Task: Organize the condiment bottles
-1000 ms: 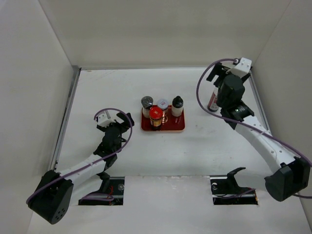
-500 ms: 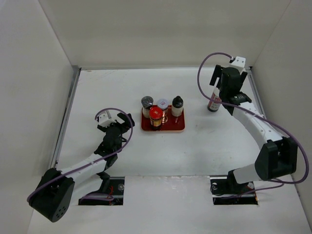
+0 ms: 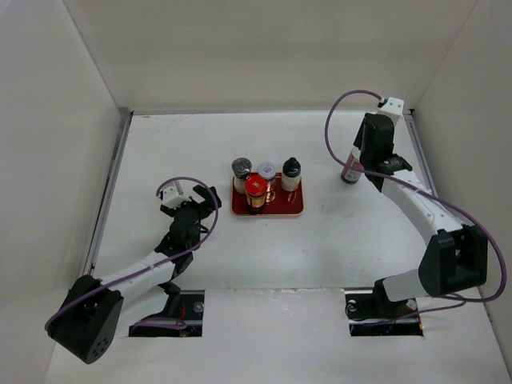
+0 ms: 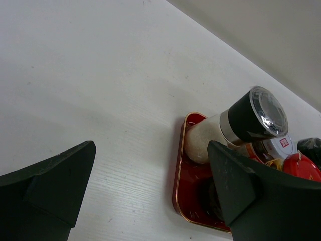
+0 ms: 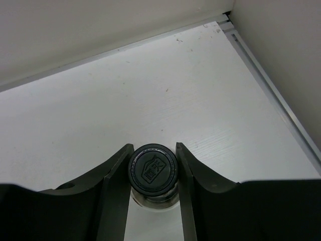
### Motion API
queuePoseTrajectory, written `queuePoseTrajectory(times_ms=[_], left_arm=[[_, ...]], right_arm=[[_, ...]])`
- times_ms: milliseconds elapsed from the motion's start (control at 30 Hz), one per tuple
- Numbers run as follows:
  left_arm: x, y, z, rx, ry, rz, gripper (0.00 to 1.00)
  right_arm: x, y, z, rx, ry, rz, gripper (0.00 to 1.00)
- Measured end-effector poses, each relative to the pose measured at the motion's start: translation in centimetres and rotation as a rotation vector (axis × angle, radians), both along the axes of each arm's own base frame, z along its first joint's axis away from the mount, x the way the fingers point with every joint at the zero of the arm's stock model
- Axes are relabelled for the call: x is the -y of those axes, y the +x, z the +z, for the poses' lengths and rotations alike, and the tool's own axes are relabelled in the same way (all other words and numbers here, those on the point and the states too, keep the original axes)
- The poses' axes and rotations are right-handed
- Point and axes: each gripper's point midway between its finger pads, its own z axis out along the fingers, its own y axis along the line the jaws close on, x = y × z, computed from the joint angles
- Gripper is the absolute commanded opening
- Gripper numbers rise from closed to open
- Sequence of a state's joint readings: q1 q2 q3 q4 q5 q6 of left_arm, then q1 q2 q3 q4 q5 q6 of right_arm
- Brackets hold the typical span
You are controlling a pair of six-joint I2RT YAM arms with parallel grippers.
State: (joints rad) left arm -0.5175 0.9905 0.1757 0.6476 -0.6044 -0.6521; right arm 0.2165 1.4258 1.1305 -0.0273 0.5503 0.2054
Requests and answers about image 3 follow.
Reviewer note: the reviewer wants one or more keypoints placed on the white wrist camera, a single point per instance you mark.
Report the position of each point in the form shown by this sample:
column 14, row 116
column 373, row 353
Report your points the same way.
column 172, row 196
column 392, row 108

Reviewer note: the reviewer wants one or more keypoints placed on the tall vinegar bottle black cap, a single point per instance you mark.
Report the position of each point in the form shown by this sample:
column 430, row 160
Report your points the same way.
column 352, row 170

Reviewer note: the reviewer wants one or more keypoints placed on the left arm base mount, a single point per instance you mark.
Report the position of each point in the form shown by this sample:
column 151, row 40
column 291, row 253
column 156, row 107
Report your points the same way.
column 181, row 316

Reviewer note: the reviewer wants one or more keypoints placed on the red lacquer tray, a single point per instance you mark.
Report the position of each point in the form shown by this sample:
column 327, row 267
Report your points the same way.
column 282, row 204

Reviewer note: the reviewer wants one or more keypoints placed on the black-cap white salt bottle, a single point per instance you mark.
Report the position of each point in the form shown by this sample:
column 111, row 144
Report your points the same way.
column 291, row 174

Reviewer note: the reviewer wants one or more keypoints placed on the white-lid seasoning jar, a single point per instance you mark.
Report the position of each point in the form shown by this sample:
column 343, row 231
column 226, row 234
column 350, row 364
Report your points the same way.
column 268, row 171

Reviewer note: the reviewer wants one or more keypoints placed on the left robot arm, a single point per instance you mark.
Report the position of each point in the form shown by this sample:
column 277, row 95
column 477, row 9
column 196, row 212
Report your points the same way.
column 88, row 318

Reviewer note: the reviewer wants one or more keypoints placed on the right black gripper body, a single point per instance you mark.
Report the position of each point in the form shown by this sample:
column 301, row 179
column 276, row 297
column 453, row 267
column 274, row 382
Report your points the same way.
column 360, row 144

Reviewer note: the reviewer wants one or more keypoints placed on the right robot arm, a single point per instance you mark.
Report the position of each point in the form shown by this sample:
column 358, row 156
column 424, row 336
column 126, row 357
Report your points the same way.
column 342, row 235

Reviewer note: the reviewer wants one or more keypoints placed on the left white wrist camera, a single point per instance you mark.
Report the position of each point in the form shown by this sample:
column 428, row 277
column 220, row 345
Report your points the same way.
column 172, row 196

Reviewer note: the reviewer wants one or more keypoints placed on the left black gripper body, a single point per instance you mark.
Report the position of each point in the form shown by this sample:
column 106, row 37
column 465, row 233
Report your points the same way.
column 201, row 209

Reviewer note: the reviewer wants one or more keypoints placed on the red-cap dark sauce bottle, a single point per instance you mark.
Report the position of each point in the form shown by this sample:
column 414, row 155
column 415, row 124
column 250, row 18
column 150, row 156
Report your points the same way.
column 256, row 192

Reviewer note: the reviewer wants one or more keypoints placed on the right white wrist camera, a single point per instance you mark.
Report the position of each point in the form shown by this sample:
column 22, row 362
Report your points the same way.
column 392, row 108

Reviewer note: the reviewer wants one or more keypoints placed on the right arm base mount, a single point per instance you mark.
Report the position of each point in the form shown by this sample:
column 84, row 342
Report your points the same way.
column 367, row 318

